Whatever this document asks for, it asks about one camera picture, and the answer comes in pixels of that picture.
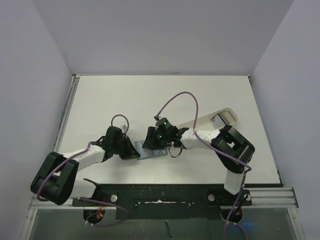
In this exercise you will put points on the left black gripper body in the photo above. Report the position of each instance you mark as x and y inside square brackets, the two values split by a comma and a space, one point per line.
[117, 145]

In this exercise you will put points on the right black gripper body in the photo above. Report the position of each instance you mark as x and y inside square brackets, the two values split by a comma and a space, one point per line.
[153, 137]

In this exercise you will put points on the silver credit card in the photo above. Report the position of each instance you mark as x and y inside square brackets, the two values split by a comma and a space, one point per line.
[159, 152]
[146, 154]

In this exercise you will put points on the green leather card holder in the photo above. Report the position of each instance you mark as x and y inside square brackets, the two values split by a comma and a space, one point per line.
[138, 146]

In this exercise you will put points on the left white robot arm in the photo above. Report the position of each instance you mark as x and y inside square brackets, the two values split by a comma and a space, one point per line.
[56, 181]

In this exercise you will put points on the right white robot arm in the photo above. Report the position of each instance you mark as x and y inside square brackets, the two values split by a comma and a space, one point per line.
[231, 147]

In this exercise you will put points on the stack of credit cards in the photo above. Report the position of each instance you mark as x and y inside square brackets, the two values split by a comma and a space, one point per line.
[222, 119]

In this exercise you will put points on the white plastic tray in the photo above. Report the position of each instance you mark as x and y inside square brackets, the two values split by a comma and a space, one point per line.
[203, 122]

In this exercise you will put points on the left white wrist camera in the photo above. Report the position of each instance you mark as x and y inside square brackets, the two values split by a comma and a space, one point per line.
[124, 127]

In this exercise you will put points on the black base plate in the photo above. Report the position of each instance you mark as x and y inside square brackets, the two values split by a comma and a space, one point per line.
[166, 201]

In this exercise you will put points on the aluminium frame rail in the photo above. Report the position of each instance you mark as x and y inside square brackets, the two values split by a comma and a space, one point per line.
[96, 101]

